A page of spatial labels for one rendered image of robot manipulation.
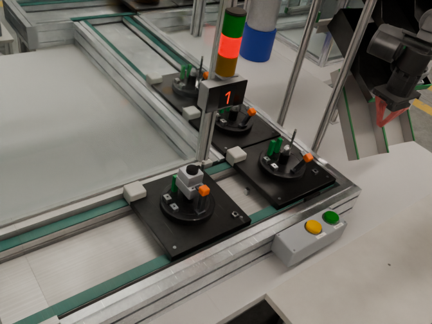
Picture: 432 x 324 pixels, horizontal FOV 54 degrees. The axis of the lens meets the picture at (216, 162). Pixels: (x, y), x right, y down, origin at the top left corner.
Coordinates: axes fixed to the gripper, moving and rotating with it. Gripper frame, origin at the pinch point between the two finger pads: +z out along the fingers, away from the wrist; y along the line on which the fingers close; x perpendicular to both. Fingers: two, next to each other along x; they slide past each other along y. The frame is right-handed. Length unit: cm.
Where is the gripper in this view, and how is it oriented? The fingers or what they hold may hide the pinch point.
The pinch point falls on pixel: (380, 123)
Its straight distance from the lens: 109.7
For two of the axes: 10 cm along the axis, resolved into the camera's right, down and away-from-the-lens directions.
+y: -8.0, 2.6, -5.4
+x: 5.7, 6.1, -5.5
